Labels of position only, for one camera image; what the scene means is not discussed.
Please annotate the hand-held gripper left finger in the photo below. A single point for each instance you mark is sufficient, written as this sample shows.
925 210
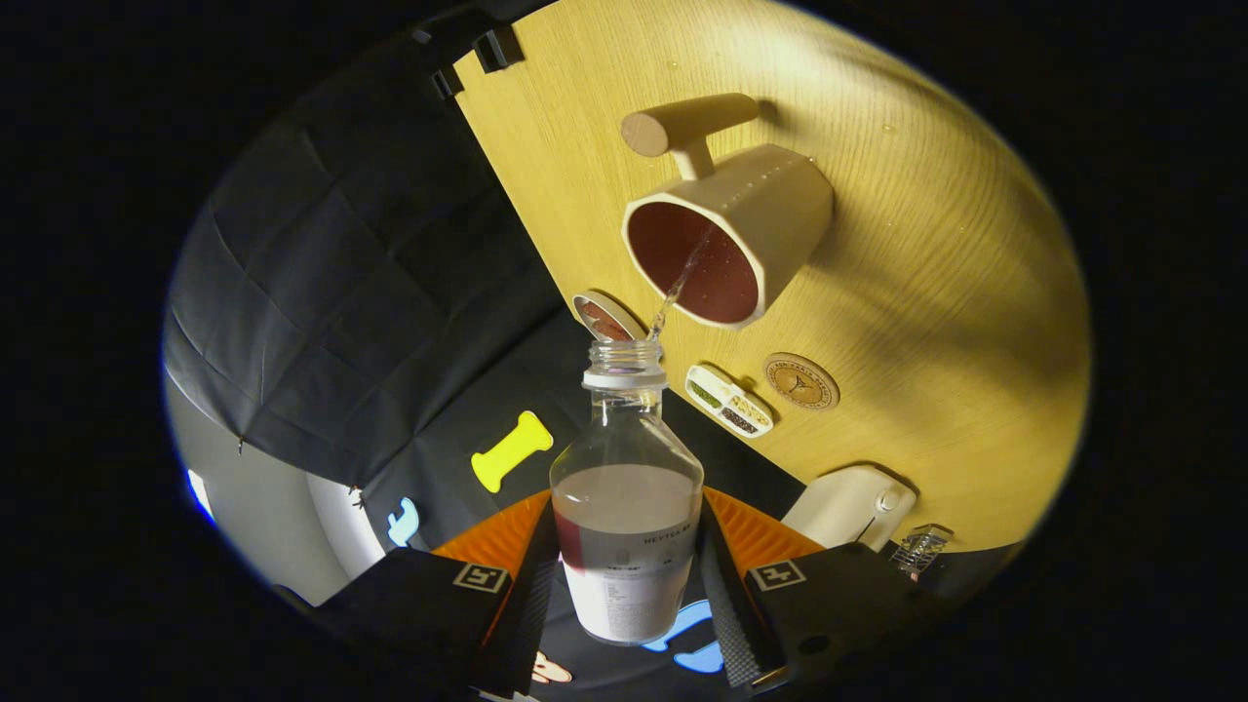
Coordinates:
531 614

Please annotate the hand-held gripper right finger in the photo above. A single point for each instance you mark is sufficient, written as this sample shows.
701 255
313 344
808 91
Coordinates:
731 614

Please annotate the clear juice bottle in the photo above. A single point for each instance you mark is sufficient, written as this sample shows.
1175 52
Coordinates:
624 546

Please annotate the round brown coaster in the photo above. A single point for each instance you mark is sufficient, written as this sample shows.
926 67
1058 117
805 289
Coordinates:
801 381

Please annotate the white toaster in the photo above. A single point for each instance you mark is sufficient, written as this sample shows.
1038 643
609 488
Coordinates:
838 507

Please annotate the white divided condiment dish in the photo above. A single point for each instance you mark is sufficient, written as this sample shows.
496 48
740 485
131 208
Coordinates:
729 400

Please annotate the red-brown meat piece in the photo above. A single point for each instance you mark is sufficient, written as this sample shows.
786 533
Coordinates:
600 318

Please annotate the white round plate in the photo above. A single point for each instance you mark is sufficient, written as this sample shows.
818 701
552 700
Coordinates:
624 314

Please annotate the wooden table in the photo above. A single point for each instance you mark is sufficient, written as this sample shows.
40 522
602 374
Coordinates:
975 341

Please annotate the black table clamp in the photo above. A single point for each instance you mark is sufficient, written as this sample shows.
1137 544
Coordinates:
446 83
495 49

